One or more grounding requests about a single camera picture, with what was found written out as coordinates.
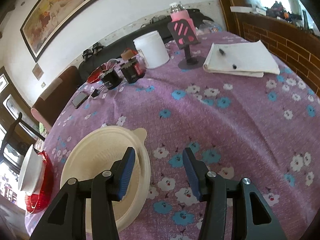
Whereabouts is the framed wall painting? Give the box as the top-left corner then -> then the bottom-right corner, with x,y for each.
20,0 -> 118,63

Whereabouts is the red bowl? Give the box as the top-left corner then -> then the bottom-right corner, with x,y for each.
87,64 -> 110,83

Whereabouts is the small wall frame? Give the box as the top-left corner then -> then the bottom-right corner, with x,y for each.
32,63 -> 45,80

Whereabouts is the white paper notepad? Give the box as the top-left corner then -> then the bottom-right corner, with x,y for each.
202,39 -> 280,78

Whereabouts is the clear plastic bag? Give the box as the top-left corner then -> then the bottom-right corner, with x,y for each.
197,20 -> 223,34

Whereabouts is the cream plastic bowl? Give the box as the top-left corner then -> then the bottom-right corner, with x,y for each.
60,126 -> 151,233

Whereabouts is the dark phone stand pink print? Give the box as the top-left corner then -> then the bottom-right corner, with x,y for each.
167,18 -> 200,69

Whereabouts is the large white bowl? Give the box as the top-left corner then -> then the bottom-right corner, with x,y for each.
18,144 -> 43,195

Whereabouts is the black sofa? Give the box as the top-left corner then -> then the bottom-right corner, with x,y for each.
78,8 -> 215,73

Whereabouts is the black motor red label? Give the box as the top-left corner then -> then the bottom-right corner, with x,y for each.
119,59 -> 146,84

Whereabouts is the wooden lid bottle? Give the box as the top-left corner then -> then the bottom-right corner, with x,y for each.
120,49 -> 135,60

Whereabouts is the black wooden chair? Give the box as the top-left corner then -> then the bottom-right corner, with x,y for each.
0,112 -> 45,160

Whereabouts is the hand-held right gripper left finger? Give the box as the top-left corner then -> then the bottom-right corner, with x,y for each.
29,147 -> 136,240

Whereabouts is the clear pen black cap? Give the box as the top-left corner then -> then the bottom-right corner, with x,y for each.
217,47 -> 238,70

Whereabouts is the red plastic basket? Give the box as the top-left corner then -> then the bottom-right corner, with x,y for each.
24,150 -> 55,214

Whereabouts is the black cylindrical motor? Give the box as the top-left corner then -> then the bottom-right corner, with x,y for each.
100,69 -> 123,90

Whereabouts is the black smartphone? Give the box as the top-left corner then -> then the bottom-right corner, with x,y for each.
72,92 -> 90,109

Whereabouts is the pink thermos bottle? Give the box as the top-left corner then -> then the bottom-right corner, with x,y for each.
169,2 -> 195,29

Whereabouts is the white plastic jar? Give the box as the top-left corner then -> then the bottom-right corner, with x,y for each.
133,30 -> 170,69

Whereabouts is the brown chair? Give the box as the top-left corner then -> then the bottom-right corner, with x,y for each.
31,66 -> 83,130

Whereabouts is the wooden brick-pattern partition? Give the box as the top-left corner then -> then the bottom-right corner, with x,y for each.
210,0 -> 320,98

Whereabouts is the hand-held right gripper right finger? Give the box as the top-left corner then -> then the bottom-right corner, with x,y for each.
182,147 -> 288,240

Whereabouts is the white flat box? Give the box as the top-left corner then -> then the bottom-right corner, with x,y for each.
230,4 -> 268,15

